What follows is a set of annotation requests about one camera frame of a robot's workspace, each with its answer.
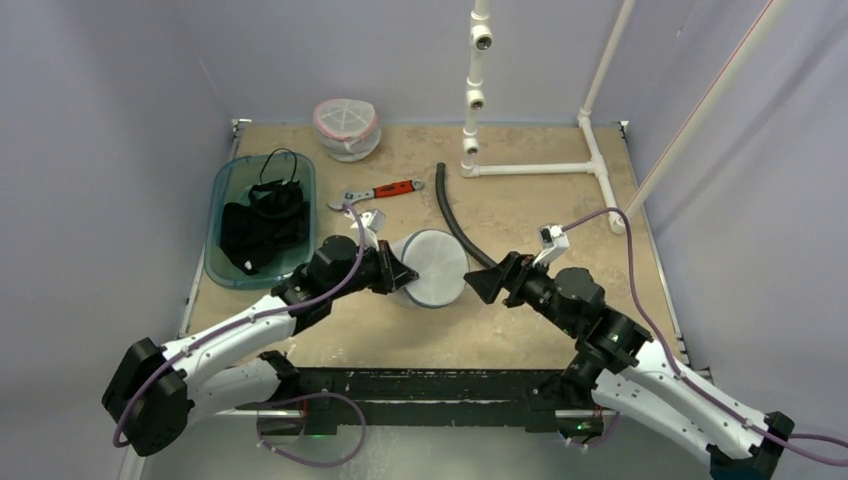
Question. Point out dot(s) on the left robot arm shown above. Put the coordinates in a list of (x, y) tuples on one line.
[(158, 390)]

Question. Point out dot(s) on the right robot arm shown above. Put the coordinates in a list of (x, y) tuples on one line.
[(619, 365)]

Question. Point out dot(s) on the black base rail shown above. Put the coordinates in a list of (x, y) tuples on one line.
[(326, 398)]

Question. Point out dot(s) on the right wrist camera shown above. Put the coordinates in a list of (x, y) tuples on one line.
[(554, 242)]

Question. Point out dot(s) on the white mesh laundry bag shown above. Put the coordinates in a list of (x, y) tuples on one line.
[(441, 263)]

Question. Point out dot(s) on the pink trimmed mesh laundry bag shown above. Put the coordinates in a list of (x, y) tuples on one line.
[(347, 129)]

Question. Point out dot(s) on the white PVC pipe frame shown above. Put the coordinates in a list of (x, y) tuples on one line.
[(480, 41)]

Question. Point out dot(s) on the black bra in bin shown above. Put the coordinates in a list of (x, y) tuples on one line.
[(275, 218)]

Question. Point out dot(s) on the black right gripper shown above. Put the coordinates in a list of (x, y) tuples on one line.
[(514, 278)]

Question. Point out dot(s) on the red handled adjustable wrench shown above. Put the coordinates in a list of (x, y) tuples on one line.
[(351, 197)]

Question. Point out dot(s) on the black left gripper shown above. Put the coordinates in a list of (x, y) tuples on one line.
[(392, 274)]

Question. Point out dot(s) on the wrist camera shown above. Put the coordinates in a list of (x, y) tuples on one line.
[(372, 221), (554, 242)]

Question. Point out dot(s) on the teal plastic bin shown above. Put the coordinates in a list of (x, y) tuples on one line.
[(232, 184)]

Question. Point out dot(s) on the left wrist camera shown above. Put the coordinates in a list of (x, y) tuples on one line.
[(372, 221)]

